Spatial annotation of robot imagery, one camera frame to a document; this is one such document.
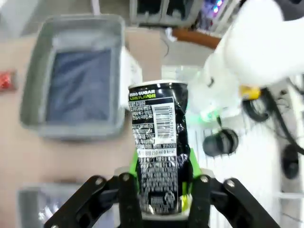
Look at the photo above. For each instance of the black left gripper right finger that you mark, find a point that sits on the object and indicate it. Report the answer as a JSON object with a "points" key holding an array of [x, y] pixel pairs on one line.
{"points": [[213, 202]]}

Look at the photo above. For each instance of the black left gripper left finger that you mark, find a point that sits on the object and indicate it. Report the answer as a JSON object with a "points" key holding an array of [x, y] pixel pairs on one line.
{"points": [[99, 199]]}

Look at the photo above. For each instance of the black zero sugar drink can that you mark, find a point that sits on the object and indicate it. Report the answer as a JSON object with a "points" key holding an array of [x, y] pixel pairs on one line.
{"points": [[164, 152]]}

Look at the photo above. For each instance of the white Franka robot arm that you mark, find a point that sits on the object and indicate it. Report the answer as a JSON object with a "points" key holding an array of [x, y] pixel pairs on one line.
{"points": [[256, 42]]}

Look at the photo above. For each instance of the large grey plastic basket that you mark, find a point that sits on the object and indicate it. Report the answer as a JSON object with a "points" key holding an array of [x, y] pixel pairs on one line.
{"points": [[78, 88]]}

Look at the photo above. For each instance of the yellow warning sticker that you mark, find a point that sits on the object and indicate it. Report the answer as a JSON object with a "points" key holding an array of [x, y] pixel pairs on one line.
{"points": [[249, 92]]}

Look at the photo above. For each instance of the red snack packet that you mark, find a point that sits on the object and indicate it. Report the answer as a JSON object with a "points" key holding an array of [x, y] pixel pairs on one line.
{"points": [[7, 80]]}

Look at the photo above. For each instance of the brown wooden desk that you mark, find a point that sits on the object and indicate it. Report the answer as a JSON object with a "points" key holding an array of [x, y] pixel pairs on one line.
{"points": [[197, 38]]}

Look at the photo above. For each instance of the dark storage bins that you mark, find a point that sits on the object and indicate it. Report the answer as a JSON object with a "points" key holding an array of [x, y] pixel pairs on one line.
{"points": [[166, 12]]}

